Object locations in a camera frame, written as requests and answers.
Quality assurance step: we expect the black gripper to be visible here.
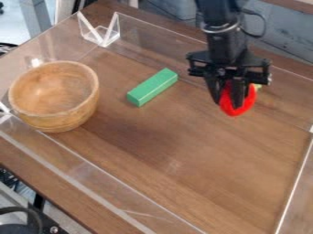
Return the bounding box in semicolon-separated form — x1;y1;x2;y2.
186;28;270;109

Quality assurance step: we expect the red fruit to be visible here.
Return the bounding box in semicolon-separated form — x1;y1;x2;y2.
219;82;262;117

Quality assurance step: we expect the wooden bowl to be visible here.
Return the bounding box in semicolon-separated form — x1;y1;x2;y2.
8;60;100;133

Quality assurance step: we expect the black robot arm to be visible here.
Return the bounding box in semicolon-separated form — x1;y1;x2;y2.
186;0;272;110

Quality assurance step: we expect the green rectangular block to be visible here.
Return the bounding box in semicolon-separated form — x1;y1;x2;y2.
126;68;178;107

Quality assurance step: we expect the black table clamp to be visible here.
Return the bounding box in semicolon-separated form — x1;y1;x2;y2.
28;195;68;234

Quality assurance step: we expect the clear acrylic corner bracket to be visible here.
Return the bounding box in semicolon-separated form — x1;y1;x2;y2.
78;12;120;48

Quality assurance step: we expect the black cable loop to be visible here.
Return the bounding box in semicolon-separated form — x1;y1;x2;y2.
0;206;44;234

